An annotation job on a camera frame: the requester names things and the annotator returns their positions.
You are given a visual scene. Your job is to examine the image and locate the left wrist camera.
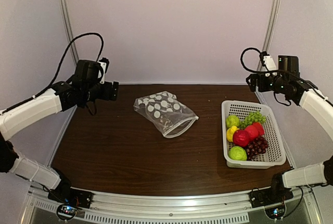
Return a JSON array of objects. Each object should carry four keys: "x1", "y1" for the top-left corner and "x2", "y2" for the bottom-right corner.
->
[{"x1": 98, "y1": 57, "x2": 109, "y2": 84}]

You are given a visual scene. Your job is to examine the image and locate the green fake grapes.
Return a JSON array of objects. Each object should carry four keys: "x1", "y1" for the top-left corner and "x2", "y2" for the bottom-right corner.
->
[{"x1": 239, "y1": 111, "x2": 266, "y2": 129}]

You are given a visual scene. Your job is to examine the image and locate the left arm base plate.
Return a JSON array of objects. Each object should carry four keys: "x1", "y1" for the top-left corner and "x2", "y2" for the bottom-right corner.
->
[{"x1": 46, "y1": 188, "x2": 93, "y2": 209}]

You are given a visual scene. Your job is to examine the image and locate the purple fake grapes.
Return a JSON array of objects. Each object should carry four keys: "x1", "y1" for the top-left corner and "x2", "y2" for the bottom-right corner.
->
[{"x1": 245, "y1": 136, "x2": 268, "y2": 160}]

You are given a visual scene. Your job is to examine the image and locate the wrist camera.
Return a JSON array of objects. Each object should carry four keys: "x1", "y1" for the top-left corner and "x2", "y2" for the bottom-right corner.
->
[
  {"x1": 260, "y1": 51, "x2": 276, "y2": 71},
  {"x1": 98, "y1": 57, "x2": 109, "y2": 84}
]

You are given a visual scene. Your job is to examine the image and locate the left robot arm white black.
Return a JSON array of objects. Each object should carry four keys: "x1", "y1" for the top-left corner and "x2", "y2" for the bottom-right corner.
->
[{"x1": 1, "y1": 58, "x2": 119, "y2": 201}]

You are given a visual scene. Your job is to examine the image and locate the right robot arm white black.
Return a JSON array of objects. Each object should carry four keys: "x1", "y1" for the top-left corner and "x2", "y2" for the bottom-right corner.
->
[{"x1": 246, "y1": 55, "x2": 332, "y2": 198}]

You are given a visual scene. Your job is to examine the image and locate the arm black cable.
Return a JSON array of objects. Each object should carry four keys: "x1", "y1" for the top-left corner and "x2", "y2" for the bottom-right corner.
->
[
  {"x1": 0, "y1": 32, "x2": 105, "y2": 113},
  {"x1": 239, "y1": 47, "x2": 263, "y2": 73}
]

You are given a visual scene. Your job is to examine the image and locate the aluminium front rail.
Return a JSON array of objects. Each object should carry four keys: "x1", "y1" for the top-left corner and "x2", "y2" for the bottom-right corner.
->
[{"x1": 19, "y1": 184, "x2": 323, "y2": 223}]

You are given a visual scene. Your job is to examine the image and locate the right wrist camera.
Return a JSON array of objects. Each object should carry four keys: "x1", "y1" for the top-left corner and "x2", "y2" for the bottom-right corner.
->
[{"x1": 260, "y1": 51, "x2": 276, "y2": 71}]

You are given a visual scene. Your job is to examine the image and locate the yellow fake lemon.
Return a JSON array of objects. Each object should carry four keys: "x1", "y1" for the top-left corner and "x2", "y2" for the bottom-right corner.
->
[{"x1": 226, "y1": 126, "x2": 239, "y2": 143}]

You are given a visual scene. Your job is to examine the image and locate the red fake apple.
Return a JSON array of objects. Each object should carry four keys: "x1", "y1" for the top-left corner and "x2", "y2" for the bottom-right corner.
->
[{"x1": 252, "y1": 122, "x2": 265, "y2": 136}]

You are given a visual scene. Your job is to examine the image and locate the white perforated plastic basket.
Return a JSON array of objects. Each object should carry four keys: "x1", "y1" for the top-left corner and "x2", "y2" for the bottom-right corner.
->
[{"x1": 221, "y1": 101, "x2": 286, "y2": 169}]

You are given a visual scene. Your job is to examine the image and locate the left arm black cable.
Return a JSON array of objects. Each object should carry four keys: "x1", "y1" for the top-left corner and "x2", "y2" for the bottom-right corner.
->
[{"x1": 0, "y1": 32, "x2": 105, "y2": 113}]

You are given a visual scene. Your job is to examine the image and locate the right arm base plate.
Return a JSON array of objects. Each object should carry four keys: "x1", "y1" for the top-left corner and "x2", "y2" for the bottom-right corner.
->
[{"x1": 248, "y1": 187, "x2": 293, "y2": 208}]

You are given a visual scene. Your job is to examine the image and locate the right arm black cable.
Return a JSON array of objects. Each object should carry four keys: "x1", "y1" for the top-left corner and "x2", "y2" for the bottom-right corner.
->
[{"x1": 239, "y1": 47, "x2": 263, "y2": 73}]

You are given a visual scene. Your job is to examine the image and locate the green fake apple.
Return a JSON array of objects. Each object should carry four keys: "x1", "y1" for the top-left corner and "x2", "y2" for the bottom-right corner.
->
[
  {"x1": 225, "y1": 115, "x2": 240, "y2": 128},
  {"x1": 228, "y1": 146, "x2": 247, "y2": 161}
]

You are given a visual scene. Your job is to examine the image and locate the aluminium frame post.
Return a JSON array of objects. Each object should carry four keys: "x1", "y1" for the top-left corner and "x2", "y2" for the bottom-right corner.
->
[
  {"x1": 256, "y1": 0, "x2": 285, "y2": 72},
  {"x1": 54, "y1": 0, "x2": 80, "y2": 63}
]

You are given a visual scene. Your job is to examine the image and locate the clear zip top bag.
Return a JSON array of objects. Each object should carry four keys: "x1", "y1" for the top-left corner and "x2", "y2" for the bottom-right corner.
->
[{"x1": 133, "y1": 91, "x2": 199, "y2": 139}]

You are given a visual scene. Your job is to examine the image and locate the pink fake peach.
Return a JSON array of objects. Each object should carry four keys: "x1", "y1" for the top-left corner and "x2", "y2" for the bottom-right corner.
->
[{"x1": 245, "y1": 125, "x2": 259, "y2": 141}]

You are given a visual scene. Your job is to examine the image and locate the right aluminium frame post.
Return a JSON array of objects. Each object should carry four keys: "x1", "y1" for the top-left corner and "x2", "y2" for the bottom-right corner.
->
[{"x1": 256, "y1": 0, "x2": 285, "y2": 72}]

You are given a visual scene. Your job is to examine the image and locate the left aluminium frame post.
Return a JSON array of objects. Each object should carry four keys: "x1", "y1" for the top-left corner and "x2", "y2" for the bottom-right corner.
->
[{"x1": 54, "y1": 0, "x2": 80, "y2": 63}]

